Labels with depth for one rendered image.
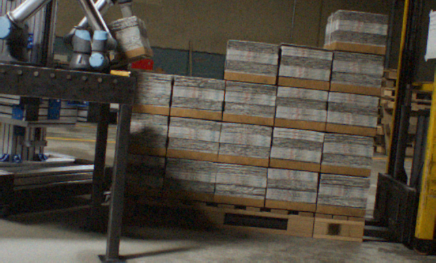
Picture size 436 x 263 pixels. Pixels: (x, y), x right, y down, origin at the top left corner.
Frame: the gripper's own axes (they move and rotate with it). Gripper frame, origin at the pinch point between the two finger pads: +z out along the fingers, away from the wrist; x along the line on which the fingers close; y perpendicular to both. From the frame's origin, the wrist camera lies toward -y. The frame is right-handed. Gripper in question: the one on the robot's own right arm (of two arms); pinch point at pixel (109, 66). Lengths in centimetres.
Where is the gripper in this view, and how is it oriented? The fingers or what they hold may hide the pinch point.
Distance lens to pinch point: 347.3
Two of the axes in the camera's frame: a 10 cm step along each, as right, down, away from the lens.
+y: -2.6, -9.6, -0.5
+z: -0.1, -0.5, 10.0
